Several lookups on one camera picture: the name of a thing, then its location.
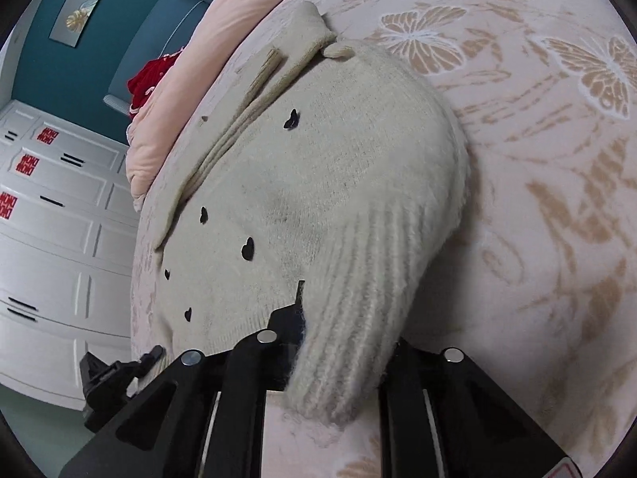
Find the floral wall picture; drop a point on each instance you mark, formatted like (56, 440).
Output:
(92, 0)

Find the pink butterfly print blanket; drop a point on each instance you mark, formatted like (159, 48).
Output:
(537, 169)

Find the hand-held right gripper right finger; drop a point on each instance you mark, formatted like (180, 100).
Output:
(405, 383)

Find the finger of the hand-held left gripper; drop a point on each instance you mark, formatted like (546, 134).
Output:
(115, 383)

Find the cream knit sweater black hearts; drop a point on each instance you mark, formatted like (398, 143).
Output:
(323, 199)

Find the white drawer cabinet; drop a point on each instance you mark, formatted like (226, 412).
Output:
(54, 259)

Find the red square sticker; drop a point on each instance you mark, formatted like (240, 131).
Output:
(7, 205)
(47, 134)
(26, 165)

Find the peach quilt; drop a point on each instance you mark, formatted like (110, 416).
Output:
(199, 59)

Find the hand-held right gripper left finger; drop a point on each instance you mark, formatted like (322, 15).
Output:
(284, 322)

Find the teal upholstered headboard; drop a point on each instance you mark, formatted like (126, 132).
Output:
(169, 15)

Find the red cloth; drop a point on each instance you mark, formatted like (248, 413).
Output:
(149, 82)

